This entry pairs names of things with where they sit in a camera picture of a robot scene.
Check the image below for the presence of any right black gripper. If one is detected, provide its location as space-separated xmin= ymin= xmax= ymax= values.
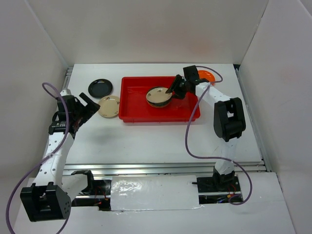
xmin=165 ymin=74 xmax=189 ymax=100

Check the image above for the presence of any black plate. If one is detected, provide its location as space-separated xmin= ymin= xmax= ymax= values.
xmin=88 ymin=78 xmax=113 ymax=99

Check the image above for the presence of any cream floral plate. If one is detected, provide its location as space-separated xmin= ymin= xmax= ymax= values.
xmin=146 ymin=86 xmax=173 ymax=106
xmin=98 ymin=95 xmax=120 ymax=118

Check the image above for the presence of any orange plate back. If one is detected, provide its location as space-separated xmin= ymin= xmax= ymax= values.
xmin=198 ymin=70 xmax=215 ymax=85

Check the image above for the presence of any blue patterned plate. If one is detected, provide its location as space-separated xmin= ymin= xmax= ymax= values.
xmin=148 ymin=102 xmax=169 ymax=108

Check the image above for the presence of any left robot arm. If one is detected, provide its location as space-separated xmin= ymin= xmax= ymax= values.
xmin=20 ymin=89 xmax=99 ymax=222

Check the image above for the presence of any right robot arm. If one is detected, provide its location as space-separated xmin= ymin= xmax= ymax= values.
xmin=167 ymin=65 xmax=246 ymax=191

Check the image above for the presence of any red plastic bin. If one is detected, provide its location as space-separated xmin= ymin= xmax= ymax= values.
xmin=118 ymin=76 xmax=198 ymax=123

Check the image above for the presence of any white taped cover panel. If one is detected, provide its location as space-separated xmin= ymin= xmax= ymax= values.
xmin=110 ymin=175 xmax=200 ymax=211

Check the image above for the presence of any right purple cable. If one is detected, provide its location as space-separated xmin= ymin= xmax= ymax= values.
xmin=184 ymin=65 xmax=253 ymax=207

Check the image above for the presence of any purple cable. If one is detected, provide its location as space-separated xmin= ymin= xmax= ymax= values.
xmin=5 ymin=82 xmax=71 ymax=234
xmin=184 ymin=65 xmax=253 ymax=207

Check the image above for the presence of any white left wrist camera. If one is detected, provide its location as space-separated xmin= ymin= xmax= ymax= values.
xmin=60 ymin=88 xmax=71 ymax=97

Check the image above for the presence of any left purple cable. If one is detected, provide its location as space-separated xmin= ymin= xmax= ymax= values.
xmin=5 ymin=82 xmax=71 ymax=234

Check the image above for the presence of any aluminium rail frame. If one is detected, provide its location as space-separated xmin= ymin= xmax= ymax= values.
xmin=58 ymin=64 xmax=273 ymax=177

